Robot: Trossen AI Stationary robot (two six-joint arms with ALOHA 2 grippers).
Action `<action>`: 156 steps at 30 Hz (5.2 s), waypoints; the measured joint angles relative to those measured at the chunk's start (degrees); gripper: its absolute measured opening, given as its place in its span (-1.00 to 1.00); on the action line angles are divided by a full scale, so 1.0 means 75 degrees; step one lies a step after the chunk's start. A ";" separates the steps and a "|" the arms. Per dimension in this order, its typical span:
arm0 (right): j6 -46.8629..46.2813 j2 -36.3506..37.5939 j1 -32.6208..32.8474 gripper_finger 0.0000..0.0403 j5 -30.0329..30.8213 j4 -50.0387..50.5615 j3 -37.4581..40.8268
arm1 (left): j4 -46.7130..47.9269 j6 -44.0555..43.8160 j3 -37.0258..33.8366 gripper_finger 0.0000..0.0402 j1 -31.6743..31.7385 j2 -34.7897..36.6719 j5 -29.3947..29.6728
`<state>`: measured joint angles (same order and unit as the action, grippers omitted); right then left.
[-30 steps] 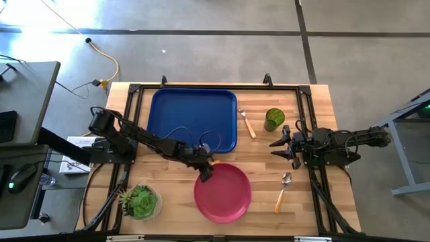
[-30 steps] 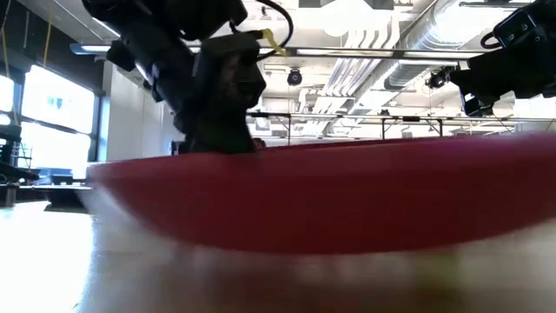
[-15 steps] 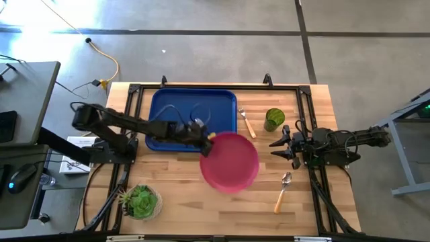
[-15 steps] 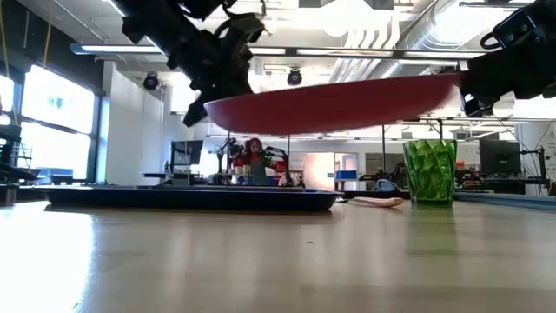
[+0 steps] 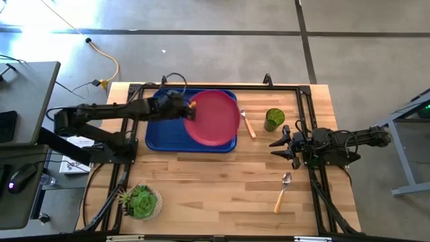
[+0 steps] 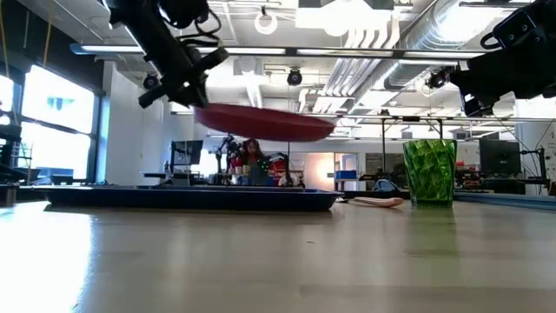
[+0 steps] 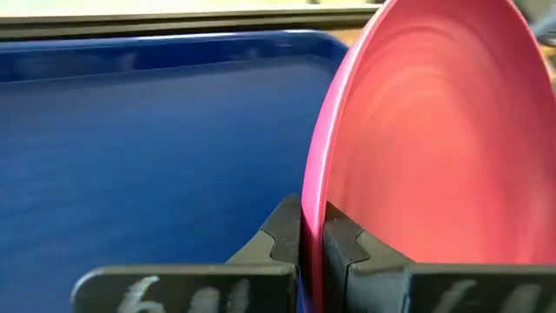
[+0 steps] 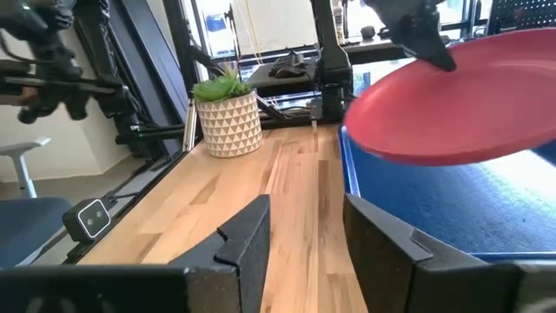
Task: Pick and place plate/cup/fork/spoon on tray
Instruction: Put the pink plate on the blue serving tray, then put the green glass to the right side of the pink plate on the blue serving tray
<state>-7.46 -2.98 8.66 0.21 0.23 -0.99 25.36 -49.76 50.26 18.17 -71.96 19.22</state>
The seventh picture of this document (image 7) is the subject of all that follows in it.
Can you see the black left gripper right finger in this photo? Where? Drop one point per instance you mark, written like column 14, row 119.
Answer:
column 391, row 282

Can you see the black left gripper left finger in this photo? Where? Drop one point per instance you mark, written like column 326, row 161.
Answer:
column 195, row 287

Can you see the pink round plate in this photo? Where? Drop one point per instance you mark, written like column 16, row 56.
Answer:
column 434, row 130

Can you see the blue plastic tray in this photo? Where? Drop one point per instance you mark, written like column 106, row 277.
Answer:
column 152, row 152

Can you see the black aluminium table frame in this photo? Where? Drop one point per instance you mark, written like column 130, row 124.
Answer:
column 174, row 24

